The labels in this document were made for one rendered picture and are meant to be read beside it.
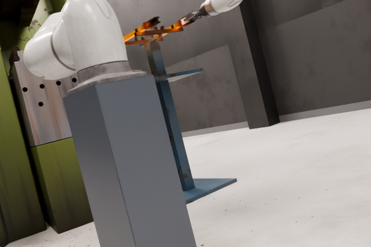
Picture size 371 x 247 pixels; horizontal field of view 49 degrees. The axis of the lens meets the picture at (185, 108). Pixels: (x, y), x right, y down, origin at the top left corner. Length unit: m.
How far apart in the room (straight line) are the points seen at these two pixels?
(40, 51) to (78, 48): 0.18
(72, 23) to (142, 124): 0.34
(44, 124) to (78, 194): 0.41
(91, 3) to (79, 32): 0.09
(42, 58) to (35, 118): 0.94
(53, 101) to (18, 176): 0.46
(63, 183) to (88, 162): 1.05
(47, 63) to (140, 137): 0.38
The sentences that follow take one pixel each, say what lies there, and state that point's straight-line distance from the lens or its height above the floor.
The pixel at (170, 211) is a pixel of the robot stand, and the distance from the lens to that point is 1.18.
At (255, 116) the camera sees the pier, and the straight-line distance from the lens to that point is 4.83.
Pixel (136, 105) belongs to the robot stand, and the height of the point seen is 0.52.
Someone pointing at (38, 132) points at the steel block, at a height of 0.54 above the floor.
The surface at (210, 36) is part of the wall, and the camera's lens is 5.45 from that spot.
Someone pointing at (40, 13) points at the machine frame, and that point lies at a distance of 2.91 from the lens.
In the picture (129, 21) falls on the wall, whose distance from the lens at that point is 6.78.
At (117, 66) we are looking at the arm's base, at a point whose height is 0.64.
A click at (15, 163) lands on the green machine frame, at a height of 0.40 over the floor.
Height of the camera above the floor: 0.49
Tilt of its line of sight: 1 degrees down
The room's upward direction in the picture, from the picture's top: 14 degrees counter-clockwise
